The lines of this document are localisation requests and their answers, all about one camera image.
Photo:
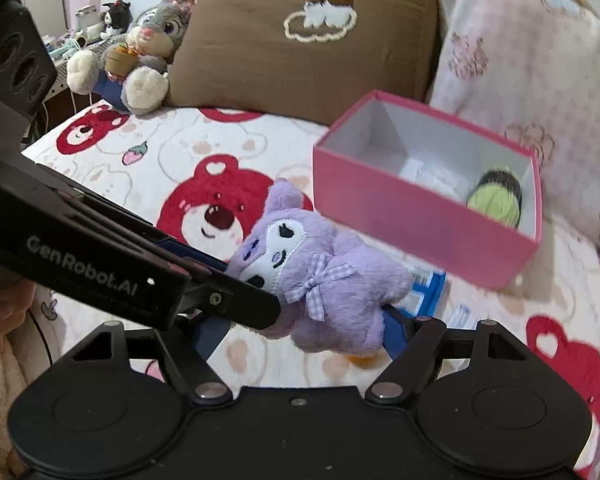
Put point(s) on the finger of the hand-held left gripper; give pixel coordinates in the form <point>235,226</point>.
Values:
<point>190,255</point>
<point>240,300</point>

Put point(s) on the blue wet wipes packet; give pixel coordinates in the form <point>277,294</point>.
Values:
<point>424,292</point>

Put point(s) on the grey bunny plush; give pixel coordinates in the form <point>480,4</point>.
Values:
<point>155,25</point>

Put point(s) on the pink cardboard box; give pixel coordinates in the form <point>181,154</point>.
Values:
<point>404,230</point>

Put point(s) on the brown pillow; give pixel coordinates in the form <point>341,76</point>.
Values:
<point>280,70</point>

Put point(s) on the beige fleece blanket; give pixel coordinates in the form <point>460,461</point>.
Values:
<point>5,390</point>

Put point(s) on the pink floral pillow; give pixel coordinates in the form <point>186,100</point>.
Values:
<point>529,60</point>

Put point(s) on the person's left hand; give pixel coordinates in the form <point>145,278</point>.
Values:
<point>5,310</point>

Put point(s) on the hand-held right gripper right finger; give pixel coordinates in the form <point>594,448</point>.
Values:
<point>394,335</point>

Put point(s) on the green yarn ball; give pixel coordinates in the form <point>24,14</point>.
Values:
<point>489,202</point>

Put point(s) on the purple plush toy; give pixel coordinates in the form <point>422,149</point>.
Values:
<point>340,280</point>

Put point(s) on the bear printed blanket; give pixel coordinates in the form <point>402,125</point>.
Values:
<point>145,180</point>

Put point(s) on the black and white plush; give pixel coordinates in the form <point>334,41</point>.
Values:
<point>117,15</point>

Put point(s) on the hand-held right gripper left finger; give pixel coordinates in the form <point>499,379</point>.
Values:
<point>207,335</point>

